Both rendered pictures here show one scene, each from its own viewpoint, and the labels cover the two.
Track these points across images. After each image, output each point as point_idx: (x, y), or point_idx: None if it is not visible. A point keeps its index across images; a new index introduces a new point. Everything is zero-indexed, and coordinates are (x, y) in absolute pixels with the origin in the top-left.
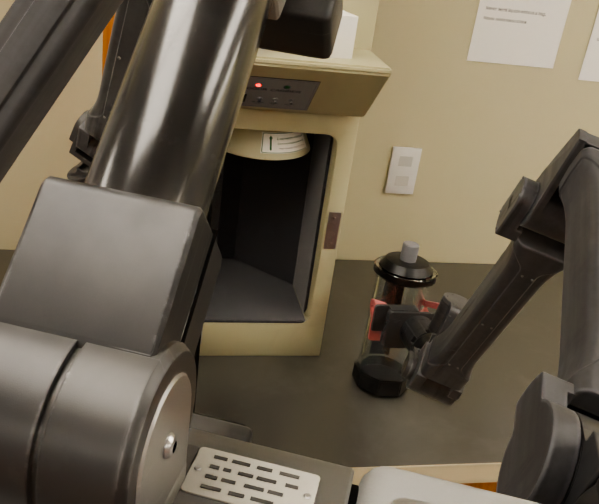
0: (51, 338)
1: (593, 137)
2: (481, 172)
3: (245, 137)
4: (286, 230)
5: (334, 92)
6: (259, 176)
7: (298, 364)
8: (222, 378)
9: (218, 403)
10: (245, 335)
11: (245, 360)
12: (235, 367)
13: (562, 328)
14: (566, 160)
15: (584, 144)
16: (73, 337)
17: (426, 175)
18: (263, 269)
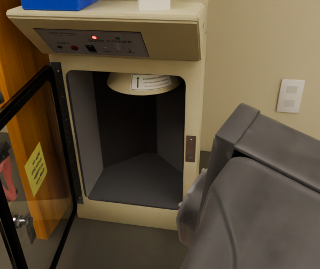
0: None
1: (268, 128)
2: None
3: (121, 78)
4: (180, 140)
5: (159, 41)
6: (164, 102)
7: (174, 238)
8: (116, 243)
9: (101, 264)
10: (138, 213)
11: (139, 229)
12: (129, 235)
13: None
14: (208, 175)
15: (231, 149)
16: None
17: (309, 100)
18: (171, 163)
